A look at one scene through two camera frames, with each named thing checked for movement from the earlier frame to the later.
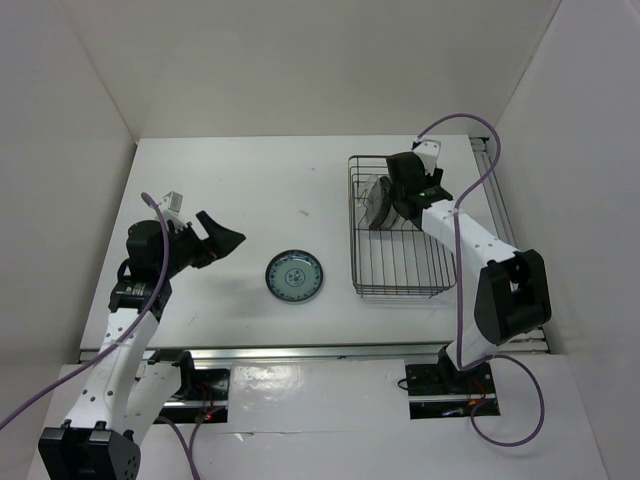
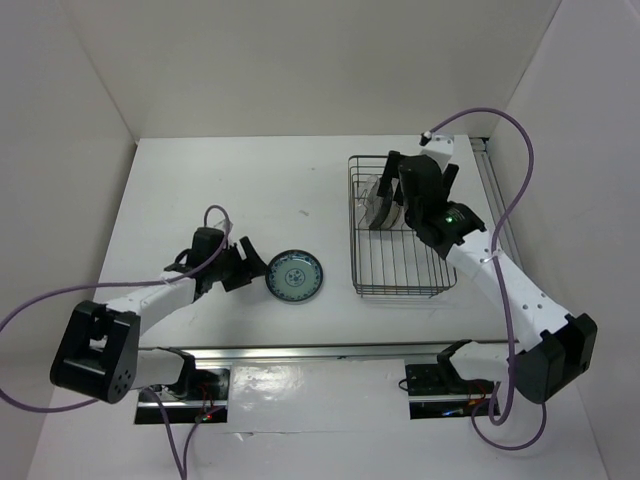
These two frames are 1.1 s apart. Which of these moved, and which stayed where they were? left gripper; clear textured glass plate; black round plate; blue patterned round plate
Moved: left gripper
Stayed: clear textured glass plate; black round plate; blue patterned round plate
